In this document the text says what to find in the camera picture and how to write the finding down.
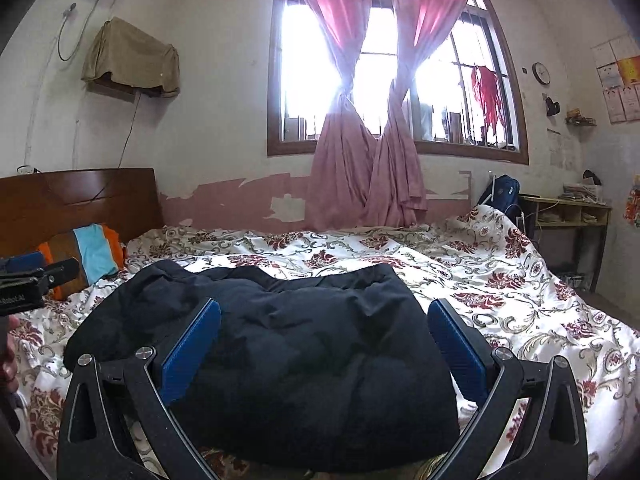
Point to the floral bedsheet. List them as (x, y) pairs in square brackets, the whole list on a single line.
[(500, 270)]

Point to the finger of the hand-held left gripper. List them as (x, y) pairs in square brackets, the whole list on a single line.
[(62, 271)]

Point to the white power plug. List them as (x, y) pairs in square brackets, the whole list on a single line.
[(27, 169)]

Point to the red hanging garment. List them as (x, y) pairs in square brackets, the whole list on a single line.
[(487, 90)]

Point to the dark object on books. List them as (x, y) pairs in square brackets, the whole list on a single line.
[(592, 177)]

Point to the person's left hand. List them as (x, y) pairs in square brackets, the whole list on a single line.
[(7, 360)]

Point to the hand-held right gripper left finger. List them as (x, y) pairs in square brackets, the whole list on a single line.
[(192, 345)]

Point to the colourful wall picture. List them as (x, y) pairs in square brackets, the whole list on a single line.
[(632, 200)]

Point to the striped pillow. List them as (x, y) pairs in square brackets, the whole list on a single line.
[(95, 255)]

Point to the black wall ornament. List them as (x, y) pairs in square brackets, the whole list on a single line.
[(552, 106)]

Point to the pink curtain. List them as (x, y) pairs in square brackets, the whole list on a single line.
[(340, 175), (400, 170)]

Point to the wooden desk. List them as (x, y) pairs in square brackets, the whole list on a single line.
[(570, 205)]

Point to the wooden framed window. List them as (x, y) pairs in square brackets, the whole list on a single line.
[(380, 75)]

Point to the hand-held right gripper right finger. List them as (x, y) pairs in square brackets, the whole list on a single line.
[(457, 345)]

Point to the wall posters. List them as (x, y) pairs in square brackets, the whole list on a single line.
[(617, 85)]

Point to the round wall clock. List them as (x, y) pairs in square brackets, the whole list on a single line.
[(541, 73)]

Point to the stack of books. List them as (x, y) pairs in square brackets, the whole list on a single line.
[(582, 193)]

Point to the dark navy jacket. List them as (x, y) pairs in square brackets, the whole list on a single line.
[(310, 360)]

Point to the blue backpack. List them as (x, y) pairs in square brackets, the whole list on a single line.
[(505, 192)]

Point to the small wall shelf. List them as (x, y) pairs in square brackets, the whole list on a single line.
[(580, 121)]

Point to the tan cloth covered box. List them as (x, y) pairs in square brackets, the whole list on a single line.
[(130, 55)]

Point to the wooden headboard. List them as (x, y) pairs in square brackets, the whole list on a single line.
[(75, 200)]

